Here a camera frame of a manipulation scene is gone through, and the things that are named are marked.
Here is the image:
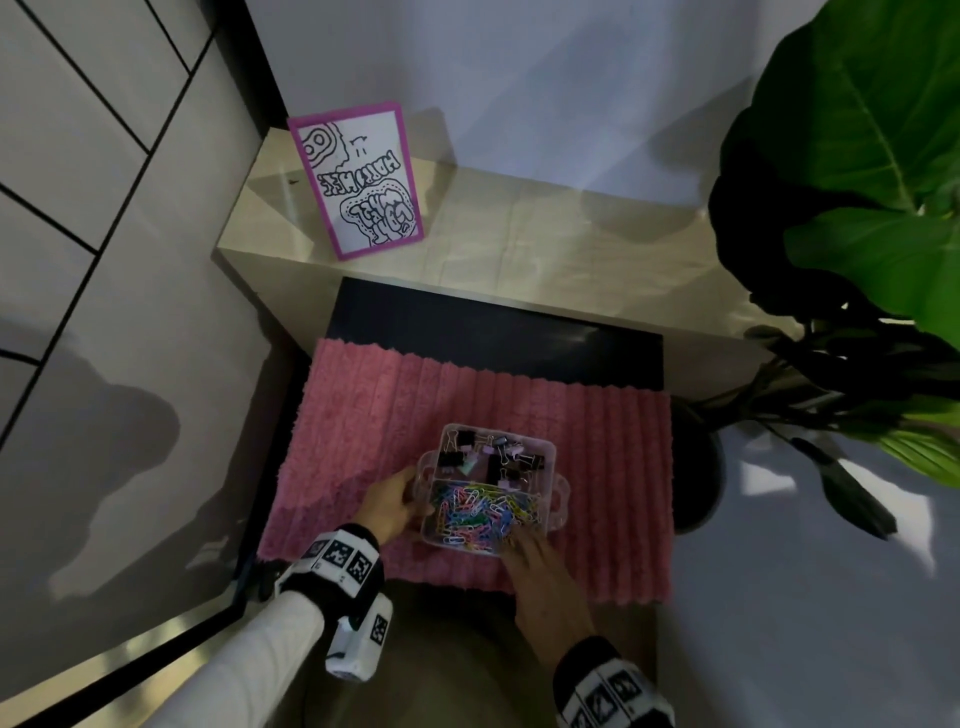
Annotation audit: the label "black right wristband with markers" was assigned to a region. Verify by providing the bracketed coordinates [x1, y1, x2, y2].
[553, 635, 676, 728]

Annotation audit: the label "person's right hand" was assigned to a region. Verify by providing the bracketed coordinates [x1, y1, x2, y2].
[498, 524, 598, 669]

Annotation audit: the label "person's left hand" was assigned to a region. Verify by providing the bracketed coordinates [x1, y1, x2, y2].
[352, 464, 436, 547]

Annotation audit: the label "transparent storage box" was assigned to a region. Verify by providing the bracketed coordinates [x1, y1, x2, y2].
[414, 423, 571, 561]

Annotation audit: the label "beige wooden shelf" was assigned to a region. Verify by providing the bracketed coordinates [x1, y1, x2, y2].
[215, 127, 796, 406]

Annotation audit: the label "pink framed drawing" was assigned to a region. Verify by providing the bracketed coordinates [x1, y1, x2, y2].
[287, 101, 426, 262]

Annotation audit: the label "black left wristband with markers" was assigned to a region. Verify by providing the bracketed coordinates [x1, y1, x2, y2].
[258, 522, 385, 624]

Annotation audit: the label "person's olive trousers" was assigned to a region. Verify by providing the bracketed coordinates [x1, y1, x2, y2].
[299, 581, 661, 728]

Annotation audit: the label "black wristband with markers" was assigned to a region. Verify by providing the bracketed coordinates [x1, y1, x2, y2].
[553, 635, 676, 728]
[258, 522, 385, 624]

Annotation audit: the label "pink ribbed mat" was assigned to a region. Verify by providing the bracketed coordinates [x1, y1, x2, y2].
[257, 337, 674, 605]

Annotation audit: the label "pile of colourful paper clips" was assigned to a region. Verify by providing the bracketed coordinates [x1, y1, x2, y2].
[427, 482, 545, 556]

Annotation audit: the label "black plant pot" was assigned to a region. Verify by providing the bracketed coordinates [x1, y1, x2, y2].
[671, 401, 727, 535]

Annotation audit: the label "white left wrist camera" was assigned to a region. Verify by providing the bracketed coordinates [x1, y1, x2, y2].
[323, 592, 394, 684]

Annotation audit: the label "green leafy plant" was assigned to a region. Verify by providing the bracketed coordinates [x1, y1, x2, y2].
[708, 0, 960, 541]

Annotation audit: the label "person's left forearm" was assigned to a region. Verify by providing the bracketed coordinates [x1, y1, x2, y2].
[149, 592, 325, 728]

